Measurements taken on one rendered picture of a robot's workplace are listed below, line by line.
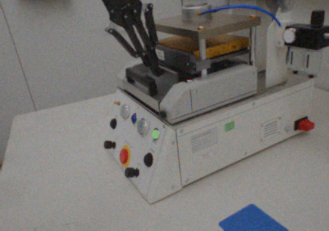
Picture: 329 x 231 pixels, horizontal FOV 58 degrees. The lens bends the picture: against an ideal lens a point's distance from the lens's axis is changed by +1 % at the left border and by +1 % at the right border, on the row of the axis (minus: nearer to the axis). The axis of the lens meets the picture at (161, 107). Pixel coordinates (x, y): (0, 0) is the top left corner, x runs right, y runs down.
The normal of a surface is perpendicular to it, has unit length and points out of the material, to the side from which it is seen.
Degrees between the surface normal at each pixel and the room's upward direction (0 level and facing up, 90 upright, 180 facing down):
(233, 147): 90
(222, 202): 0
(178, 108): 90
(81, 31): 90
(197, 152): 90
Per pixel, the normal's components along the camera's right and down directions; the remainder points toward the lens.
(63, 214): -0.11, -0.90
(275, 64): 0.48, 0.31
